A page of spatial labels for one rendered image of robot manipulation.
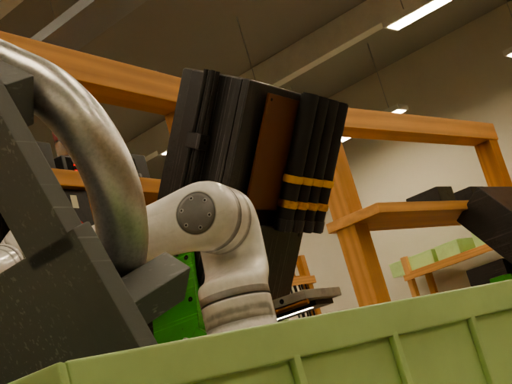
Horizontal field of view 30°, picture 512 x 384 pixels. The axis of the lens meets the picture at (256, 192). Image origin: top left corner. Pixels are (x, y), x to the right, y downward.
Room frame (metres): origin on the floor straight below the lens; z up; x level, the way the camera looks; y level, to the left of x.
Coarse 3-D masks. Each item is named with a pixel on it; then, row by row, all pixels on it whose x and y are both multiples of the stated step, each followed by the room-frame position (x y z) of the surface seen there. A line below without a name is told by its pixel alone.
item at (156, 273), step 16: (160, 256) 0.54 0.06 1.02; (144, 272) 0.53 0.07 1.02; (160, 272) 0.53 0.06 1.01; (176, 272) 0.54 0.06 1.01; (128, 288) 0.52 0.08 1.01; (144, 288) 0.52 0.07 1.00; (160, 288) 0.53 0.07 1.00; (176, 288) 0.54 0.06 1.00; (144, 304) 0.52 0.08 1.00; (160, 304) 0.54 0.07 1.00; (176, 304) 0.55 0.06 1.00
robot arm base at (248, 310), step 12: (228, 300) 1.18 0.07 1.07; (240, 300) 1.18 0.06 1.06; (252, 300) 1.19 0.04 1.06; (264, 300) 1.20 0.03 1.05; (204, 312) 1.21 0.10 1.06; (216, 312) 1.19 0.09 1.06; (228, 312) 1.18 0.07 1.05; (240, 312) 1.18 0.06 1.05; (252, 312) 1.18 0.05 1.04; (264, 312) 1.19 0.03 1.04; (204, 324) 1.22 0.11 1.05; (216, 324) 1.19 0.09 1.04; (228, 324) 1.18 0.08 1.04; (240, 324) 1.18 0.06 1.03; (252, 324) 1.18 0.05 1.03; (264, 324) 1.19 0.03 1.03
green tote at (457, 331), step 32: (480, 288) 0.58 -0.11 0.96; (288, 320) 0.44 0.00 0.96; (320, 320) 0.46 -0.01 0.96; (352, 320) 0.48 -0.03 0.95; (384, 320) 0.50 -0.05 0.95; (416, 320) 0.52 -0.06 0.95; (448, 320) 0.54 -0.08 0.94; (480, 320) 0.58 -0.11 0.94; (128, 352) 0.37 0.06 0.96; (160, 352) 0.38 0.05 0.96; (192, 352) 0.39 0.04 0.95; (224, 352) 0.41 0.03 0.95; (256, 352) 0.42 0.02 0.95; (288, 352) 0.44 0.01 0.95; (320, 352) 0.46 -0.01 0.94; (352, 352) 0.48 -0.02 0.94; (384, 352) 0.50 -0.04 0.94; (416, 352) 0.52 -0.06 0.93; (448, 352) 0.54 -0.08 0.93; (480, 352) 0.56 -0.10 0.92
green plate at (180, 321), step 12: (192, 252) 1.89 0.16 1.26; (192, 264) 1.88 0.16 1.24; (192, 276) 1.88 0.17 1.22; (192, 288) 1.87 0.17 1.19; (192, 300) 1.87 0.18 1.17; (168, 312) 1.90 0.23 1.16; (180, 312) 1.88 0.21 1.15; (192, 312) 1.87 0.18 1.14; (156, 324) 1.91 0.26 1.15; (168, 324) 1.89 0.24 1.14; (180, 324) 1.88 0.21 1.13; (192, 324) 1.86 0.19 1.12; (156, 336) 1.91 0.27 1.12; (168, 336) 1.89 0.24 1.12; (180, 336) 1.87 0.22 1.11
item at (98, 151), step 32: (32, 64) 0.49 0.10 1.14; (64, 96) 0.49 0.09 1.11; (64, 128) 0.49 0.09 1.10; (96, 128) 0.49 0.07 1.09; (96, 160) 0.49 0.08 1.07; (128, 160) 0.50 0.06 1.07; (96, 192) 0.50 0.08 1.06; (128, 192) 0.50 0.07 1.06; (96, 224) 0.52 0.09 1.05; (128, 224) 0.51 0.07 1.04; (128, 256) 0.52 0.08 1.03
